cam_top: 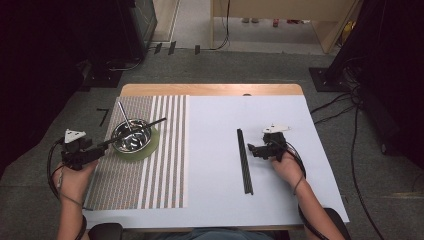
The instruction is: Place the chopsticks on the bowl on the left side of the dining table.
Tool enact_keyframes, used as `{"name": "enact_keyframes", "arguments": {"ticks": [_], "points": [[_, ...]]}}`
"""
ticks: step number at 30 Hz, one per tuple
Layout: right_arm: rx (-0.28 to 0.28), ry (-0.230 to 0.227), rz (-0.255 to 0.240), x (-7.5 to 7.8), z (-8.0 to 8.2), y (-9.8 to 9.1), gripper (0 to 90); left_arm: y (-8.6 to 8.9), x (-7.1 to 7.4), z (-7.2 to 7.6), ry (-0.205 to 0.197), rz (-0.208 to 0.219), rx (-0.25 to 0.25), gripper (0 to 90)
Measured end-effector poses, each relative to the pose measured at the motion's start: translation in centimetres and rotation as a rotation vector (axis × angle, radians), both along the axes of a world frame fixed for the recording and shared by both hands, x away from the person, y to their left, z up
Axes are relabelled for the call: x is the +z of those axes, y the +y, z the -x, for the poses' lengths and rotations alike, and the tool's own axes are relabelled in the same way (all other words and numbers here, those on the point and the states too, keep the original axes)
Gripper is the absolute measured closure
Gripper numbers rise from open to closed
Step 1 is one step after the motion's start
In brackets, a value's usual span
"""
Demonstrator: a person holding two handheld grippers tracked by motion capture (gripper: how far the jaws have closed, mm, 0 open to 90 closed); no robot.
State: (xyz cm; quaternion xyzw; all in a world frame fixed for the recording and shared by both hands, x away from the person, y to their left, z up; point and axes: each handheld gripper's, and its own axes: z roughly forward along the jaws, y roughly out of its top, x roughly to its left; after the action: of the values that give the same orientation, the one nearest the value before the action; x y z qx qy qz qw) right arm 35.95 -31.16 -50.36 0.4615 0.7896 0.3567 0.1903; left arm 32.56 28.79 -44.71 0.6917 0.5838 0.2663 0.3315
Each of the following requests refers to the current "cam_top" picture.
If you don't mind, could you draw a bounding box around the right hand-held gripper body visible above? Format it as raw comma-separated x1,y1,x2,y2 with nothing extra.
262,123,292,162

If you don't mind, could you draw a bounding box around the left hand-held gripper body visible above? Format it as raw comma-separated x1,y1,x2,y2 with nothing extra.
60,128,94,171

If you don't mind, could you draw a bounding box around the black chopstick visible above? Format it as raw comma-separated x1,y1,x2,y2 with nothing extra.
239,128,252,195
95,117,168,148
241,128,254,195
236,128,248,195
238,128,250,195

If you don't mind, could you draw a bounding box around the steel bowl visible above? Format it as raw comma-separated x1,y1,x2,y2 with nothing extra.
110,118,153,155

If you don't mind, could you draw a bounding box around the person's left hand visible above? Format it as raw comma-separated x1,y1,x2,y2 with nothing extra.
53,159,99,204

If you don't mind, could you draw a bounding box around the person's right hand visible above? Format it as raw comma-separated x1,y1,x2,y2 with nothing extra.
269,152,306,188

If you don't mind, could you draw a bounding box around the striped placemat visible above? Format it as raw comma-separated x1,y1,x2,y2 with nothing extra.
83,94,189,212

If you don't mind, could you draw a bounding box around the metal spoon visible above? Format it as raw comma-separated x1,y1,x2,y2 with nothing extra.
117,100,138,139

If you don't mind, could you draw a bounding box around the green round coaster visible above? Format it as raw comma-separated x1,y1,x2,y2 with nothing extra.
113,124,160,163

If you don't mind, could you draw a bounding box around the white table sheet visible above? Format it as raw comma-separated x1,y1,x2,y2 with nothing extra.
76,94,350,233

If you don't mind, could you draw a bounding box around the black stand base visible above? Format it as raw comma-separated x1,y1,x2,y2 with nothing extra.
308,66,351,93
79,59,124,92

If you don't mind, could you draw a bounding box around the wooden table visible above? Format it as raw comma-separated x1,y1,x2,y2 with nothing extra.
79,83,350,233

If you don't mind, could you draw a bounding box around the black chair armrest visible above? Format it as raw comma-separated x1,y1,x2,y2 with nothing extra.
324,208,352,240
87,222,124,240

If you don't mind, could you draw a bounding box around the black curtain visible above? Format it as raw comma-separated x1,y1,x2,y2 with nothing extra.
0,0,148,174
328,0,424,169

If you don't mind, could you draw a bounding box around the yellow object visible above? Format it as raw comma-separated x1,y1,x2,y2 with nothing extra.
341,20,357,43

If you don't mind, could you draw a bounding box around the beige floor tape strip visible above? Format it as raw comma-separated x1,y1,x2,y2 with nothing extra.
379,192,424,201

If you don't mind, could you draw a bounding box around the light wooden desk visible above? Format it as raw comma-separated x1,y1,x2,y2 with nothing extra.
209,0,363,55

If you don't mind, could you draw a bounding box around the thin grey cord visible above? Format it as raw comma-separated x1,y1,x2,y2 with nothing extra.
55,164,95,212
293,173,306,196

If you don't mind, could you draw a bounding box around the long black floor cable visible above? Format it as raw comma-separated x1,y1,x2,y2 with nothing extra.
349,99,386,240

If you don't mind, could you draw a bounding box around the grey floor cable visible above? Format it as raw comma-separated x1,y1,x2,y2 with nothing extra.
107,57,144,72

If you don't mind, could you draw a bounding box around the black hanging cable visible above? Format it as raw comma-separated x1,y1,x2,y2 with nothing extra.
213,0,232,52

